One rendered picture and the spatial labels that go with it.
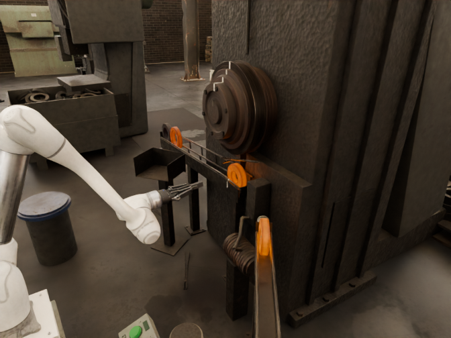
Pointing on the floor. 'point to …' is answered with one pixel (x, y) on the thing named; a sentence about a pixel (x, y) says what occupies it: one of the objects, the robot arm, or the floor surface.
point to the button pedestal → (141, 328)
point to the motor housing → (238, 275)
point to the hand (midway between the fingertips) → (196, 185)
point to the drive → (423, 153)
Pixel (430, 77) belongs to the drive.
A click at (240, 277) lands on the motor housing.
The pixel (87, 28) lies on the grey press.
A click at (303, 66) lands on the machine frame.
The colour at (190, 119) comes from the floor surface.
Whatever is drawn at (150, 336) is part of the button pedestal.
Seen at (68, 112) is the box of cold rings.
